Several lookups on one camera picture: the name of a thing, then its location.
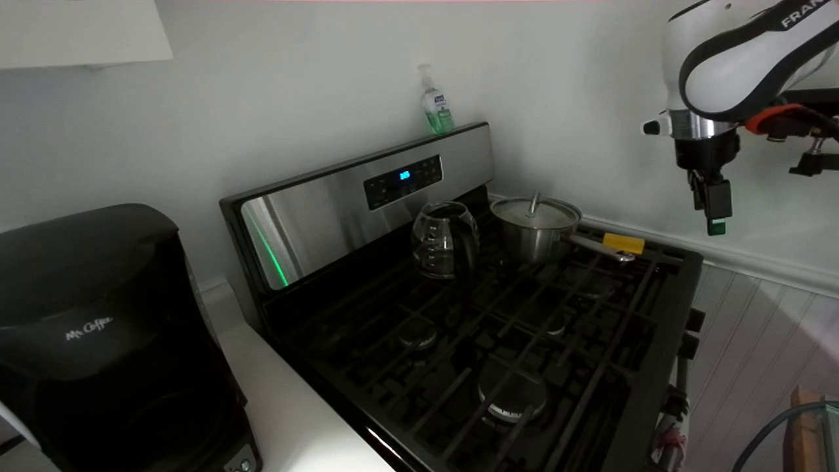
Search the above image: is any black coffee maker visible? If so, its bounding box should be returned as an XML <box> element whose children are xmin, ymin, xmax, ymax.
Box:
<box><xmin>0</xmin><ymin>203</ymin><xmax>265</xmax><ymax>472</ymax></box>

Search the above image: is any wooden plank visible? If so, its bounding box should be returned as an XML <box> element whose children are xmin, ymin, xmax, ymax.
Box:
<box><xmin>785</xmin><ymin>386</ymin><xmax>831</xmax><ymax>472</ymax></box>

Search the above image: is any green soap pump bottle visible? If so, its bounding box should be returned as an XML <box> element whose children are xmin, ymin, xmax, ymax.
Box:
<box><xmin>418</xmin><ymin>61</ymin><xmax>457</xmax><ymax>139</ymax></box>

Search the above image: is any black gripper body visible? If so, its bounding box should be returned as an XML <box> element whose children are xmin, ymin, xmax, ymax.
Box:
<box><xmin>674</xmin><ymin>133</ymin><xmax>743</xmax><ymax>182</ymax></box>

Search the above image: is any patterned dish towel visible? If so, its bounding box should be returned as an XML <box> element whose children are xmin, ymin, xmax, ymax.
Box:
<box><xmin>651</xmin><ymin>409</ymin><xmax>693</xmax><ymax>472</ymax></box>

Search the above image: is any white kitchen counter cabinet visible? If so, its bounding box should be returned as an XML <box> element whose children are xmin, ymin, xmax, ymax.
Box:
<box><xmin>195</xmin><ymin>276</ymin><xmax>401</xmax><ymax>472</ymax></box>

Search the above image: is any glass coffee carafe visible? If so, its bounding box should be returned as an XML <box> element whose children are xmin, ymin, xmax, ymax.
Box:
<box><xmin>409</xmin><ymin>199</ymin><xmax>482</xmax><ymax>284</ymax></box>

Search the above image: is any stainless steel gas stove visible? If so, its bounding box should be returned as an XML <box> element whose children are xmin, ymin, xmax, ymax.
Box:
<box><xmin>219</xmin><ymin>118</ymin><xmax>707</xmax><ymax>472</ymax></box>

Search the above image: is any silver pot lid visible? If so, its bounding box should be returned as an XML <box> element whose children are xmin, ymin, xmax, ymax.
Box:
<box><xmin>488</xmin><ymin>191</ymin><xmax>585</xmax><ymax>232</ymax></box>

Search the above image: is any black floor cable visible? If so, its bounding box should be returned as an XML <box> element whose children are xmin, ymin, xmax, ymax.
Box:
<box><xmin>733</xmin><ymin>398</ymin><xmax>839</xmax><ymax>472</ymax></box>

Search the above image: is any yellow rectangular block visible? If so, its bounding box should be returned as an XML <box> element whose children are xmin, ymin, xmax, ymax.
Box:
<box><xmin>600</xmin><ymin>232</ymin><xmax>648</xmax><ymax>257</ymax></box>

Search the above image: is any silver pot with handle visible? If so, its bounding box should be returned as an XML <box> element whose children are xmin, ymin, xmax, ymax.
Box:
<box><xmin>490</xmin><ymin>207</ymin><xmax>640</xmax><ymax>268</ymax></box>

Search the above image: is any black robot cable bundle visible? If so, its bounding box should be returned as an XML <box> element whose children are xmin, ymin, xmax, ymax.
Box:
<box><xmin>743</xmin><ymin>81</ymin><xmax>839</xmax><ymax>179</ymax></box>

